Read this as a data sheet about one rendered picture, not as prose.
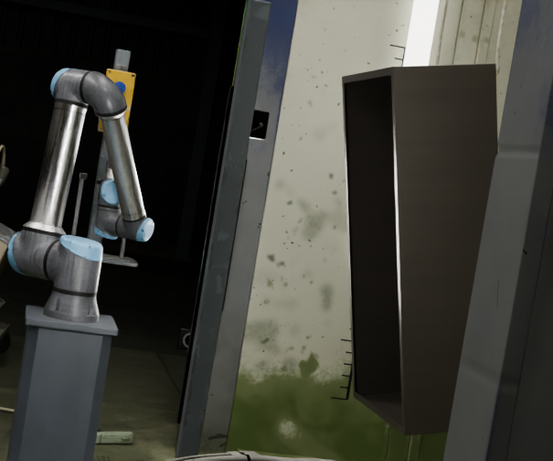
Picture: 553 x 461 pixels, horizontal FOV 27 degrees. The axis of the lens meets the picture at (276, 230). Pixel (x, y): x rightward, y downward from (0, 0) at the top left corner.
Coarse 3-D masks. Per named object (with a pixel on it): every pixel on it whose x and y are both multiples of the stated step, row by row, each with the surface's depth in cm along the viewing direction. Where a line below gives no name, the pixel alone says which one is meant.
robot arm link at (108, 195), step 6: (108, 180) 430; (102, 186) 428; (108, 186) 427; (114, 186) 428; (102, 192) 427; (108, 192) 427; (114, 192) 428; (102, 198) 428; (108, 198) 427; (114, 198) 428; (102, 204) 429; (108, 204) 429; (114, 204) 428
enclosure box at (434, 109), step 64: (384, 128) 428; (448, 128) 370; (384, 192) 430; (448, 192) 372; (384, 256) 432; (448, 256) 374; (384, 320) 434; (448, 320) 375; (384, 384) 436; (448, 384) 377
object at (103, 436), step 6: (102, 432) 481; (108, 432) 483; (114, 432) 484; (120, 432) 486; (126, 432) 488; (96, 438) 478; (102, 438) 480; (108, 438) 481; (114, 438) 483; (120, 438) 484; (126, 438) 484; (132, 438) 487
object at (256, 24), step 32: (256, 0) 269; (256, 32) 270; (256, 64) 271; (256, 96) 272; (224, 160) 273; (224, 192) 272; (224, 224) 272; (224, 256) 273; (224, 288) 274; (192, 352) 277; (192, 384) 274; (192, 416) 275; (192, 448) 275
